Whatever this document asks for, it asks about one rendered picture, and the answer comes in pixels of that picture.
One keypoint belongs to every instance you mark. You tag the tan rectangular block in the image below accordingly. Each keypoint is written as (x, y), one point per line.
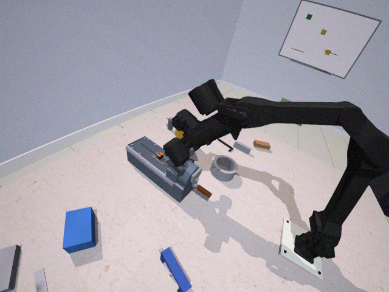
(261, 145)

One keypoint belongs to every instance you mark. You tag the blue c-clamp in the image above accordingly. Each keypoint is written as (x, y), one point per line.
(175, 270)

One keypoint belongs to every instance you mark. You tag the blue rectangular block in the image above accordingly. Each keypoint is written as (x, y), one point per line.
(79, 230)

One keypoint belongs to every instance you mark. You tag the yellow rectangular bar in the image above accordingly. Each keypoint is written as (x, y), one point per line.
(179, 134)

